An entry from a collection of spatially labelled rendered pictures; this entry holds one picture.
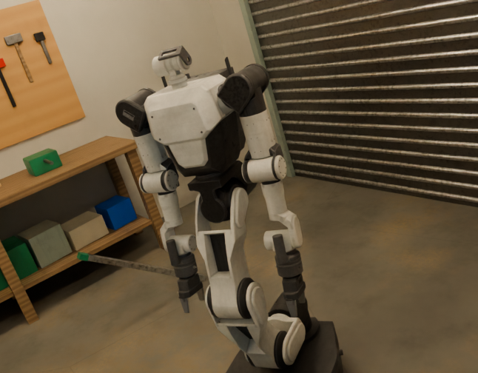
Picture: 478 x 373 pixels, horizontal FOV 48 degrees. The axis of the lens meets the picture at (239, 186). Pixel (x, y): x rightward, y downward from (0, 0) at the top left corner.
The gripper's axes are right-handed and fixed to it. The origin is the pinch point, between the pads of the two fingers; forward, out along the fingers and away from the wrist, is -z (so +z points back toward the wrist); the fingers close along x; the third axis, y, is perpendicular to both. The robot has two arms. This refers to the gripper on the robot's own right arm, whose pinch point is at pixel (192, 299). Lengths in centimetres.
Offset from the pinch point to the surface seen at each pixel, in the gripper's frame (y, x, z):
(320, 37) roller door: -10, -211, 95
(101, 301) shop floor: -140, -77, -44
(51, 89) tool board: -195, -132, 100
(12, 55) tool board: -202, -113, 128
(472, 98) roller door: 87, -169, 42
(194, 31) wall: -135, -249, 126
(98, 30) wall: -173, -173, 137
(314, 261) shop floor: -5, -125, -36
